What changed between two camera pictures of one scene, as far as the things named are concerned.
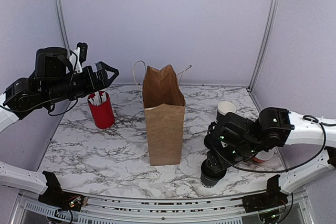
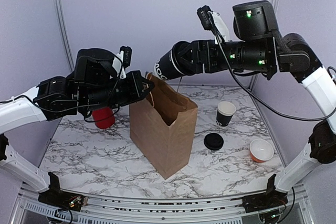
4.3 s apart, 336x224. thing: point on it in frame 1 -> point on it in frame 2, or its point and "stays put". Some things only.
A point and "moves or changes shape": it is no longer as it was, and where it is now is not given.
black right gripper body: (217, 159) -> (254, 54)
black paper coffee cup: (224, 107) stays put
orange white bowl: (262, 156) stays put
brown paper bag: (164, 106) moves or changes shape
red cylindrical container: (101, 109) stays put
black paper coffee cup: (209, 178) -> (166, 67)
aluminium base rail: (27, 210) stays put
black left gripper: (94, 84) -> (136, 78)
